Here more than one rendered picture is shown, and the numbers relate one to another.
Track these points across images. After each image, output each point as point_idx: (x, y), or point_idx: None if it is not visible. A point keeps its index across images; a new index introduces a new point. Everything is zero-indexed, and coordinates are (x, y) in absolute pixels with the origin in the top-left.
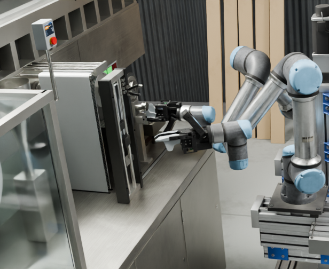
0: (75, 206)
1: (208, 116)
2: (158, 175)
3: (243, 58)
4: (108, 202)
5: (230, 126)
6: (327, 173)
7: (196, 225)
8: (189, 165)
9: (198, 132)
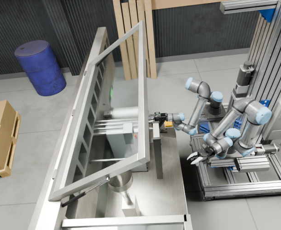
0: (136, 186)
1: (183, 119)
2: (163, 151)
3: (196, 87)
4: (152, 179)
5: (224, 145)
6: None
7: None
8: (174, 140)
9: (210, 153)
